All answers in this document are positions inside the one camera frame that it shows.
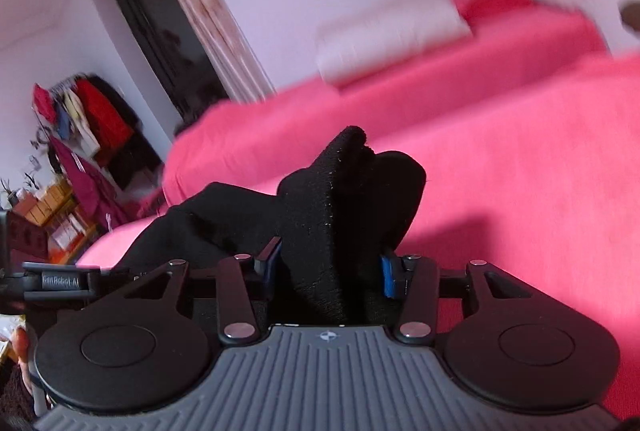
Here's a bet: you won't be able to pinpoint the dark window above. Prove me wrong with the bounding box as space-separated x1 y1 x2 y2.
109 0 231 122

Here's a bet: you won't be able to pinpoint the person's left hand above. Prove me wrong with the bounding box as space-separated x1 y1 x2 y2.
12 326 42 393

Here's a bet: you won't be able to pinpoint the black knit pants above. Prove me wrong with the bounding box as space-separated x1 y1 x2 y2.
112 126 427 325

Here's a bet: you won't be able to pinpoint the pale pink satin pillow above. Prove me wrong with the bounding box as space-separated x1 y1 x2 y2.
315 0 474 86

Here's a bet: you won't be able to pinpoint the red bed sheet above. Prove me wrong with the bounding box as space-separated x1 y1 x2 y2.
162 3 614 212

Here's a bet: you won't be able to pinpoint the pink fleece blanket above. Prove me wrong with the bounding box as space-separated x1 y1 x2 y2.
75 53 640 418

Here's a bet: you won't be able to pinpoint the maroon hanging garment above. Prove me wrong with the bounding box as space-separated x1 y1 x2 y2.
47 136 144 232

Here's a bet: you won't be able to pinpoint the shelf with orange boxes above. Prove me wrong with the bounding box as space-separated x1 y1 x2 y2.
7 176 101 265

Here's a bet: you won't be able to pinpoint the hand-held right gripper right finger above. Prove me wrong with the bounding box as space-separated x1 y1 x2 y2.
380 253 534 346

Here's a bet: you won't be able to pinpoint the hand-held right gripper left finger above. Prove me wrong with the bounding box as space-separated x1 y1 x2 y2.
117 236 284 346

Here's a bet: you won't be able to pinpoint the rack of hanging clothes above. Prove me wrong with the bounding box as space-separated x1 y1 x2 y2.
31 72 166 192

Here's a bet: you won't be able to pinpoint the pale patterned curtain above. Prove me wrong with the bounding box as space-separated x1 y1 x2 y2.
145 0 277 104

